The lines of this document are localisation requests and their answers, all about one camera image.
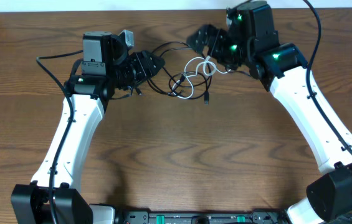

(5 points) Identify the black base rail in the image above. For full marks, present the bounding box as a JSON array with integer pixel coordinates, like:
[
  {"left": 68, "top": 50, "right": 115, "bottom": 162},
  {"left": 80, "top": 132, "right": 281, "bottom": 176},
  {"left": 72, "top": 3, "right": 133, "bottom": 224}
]
[{"left": 90, "top": 203, "right": 352, "bottom": 224}]

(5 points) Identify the thin black usb cable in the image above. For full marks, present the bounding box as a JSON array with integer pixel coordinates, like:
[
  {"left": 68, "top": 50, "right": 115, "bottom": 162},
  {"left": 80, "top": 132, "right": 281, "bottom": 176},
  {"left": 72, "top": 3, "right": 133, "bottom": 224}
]
[{"left": 135, "top": 40, "right": 195, "bottom": 97}]

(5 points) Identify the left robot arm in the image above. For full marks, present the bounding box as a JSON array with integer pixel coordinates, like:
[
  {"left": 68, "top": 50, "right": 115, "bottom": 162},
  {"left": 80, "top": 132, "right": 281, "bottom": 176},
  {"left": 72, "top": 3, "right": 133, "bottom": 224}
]
[{"left": 11, "top": 30, "right": 165, "bottom": 223}]

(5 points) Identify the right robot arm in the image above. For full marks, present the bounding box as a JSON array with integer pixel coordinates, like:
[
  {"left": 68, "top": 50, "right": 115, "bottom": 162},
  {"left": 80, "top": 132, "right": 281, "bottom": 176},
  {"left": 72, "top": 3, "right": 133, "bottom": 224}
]
[{"left": 186, "top": 1, "right": 352, "bottom": 223}]

